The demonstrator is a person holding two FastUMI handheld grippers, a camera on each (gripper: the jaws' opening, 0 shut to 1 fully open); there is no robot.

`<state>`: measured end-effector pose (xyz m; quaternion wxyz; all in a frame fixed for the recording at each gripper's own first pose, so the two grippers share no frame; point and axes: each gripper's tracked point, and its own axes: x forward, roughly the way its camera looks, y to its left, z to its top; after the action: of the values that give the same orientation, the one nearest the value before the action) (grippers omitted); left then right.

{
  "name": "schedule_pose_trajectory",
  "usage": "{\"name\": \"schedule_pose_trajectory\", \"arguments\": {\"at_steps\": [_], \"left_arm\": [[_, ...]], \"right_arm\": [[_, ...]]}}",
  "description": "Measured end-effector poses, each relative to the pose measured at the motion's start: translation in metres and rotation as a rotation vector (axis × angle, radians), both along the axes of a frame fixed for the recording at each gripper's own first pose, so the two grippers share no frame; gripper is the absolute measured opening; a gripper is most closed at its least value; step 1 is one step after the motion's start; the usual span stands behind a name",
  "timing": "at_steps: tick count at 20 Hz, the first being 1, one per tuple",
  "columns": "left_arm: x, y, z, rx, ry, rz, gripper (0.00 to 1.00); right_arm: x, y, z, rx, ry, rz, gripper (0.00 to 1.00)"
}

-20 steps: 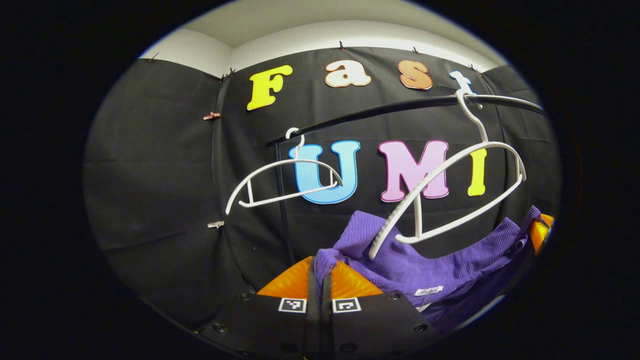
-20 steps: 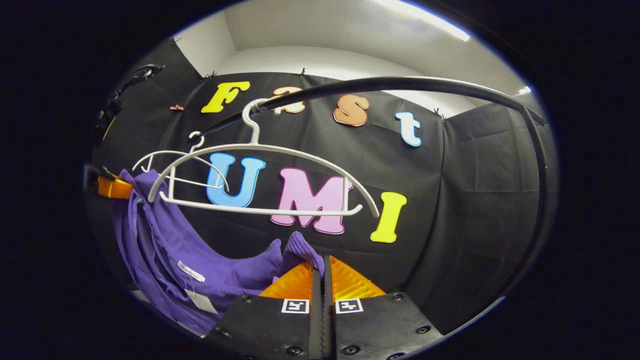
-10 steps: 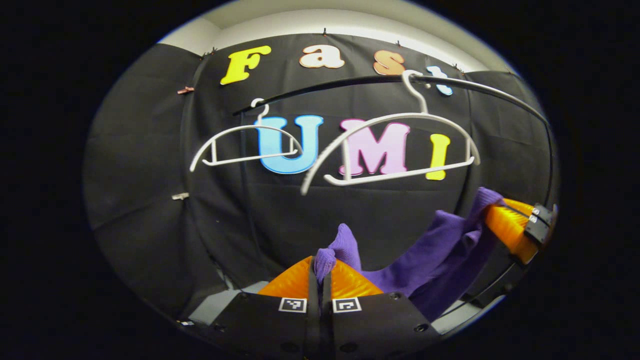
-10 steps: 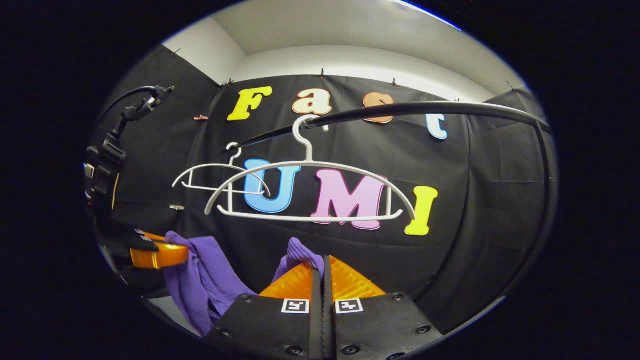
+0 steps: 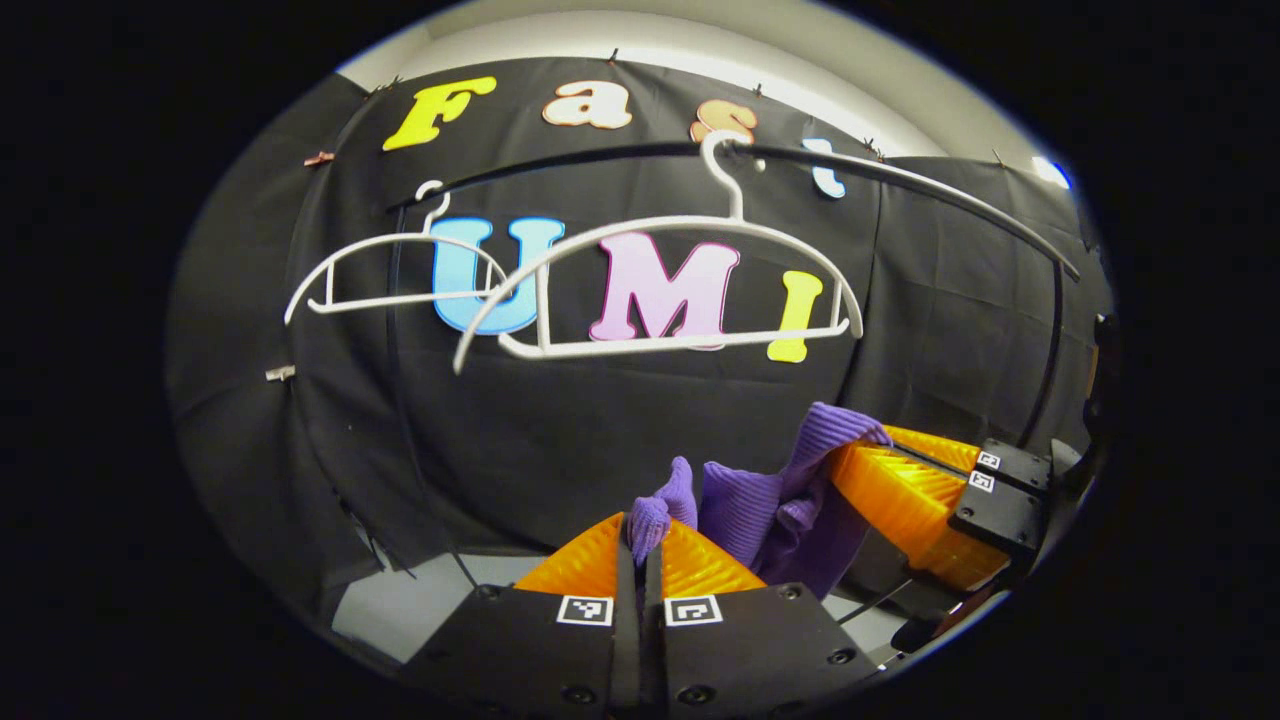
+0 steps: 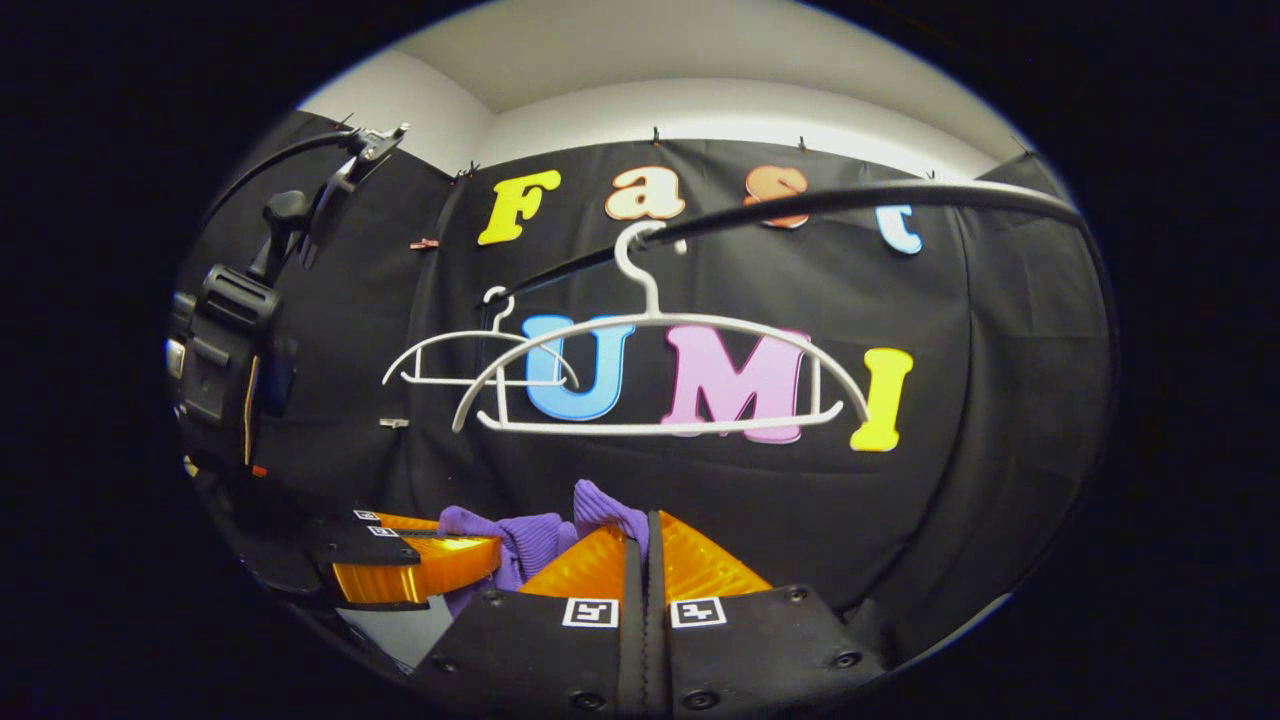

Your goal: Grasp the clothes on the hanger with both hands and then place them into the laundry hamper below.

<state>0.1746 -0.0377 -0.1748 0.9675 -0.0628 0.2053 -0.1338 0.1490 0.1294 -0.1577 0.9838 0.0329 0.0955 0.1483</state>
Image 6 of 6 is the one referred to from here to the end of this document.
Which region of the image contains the white plastic hanger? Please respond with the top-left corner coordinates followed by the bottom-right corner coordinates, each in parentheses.
top-left (382, 287), bottom-right (581, 391)
top-left (452, 222), bottom-right (871, 436)

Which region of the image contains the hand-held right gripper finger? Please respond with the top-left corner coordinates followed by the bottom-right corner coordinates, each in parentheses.
top-left (410, 525), bottom-right (646, 720)
top-left (648, 510), bottom-right (891, 720)

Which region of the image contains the black clothes rack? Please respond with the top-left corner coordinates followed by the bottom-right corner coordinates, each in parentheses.
top-left (478, 178), bottom-right (1116, 311)

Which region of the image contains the purple ribbed garment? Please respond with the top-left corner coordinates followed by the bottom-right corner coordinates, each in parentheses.
top-left (437, 480), bottom-right (651, 621)

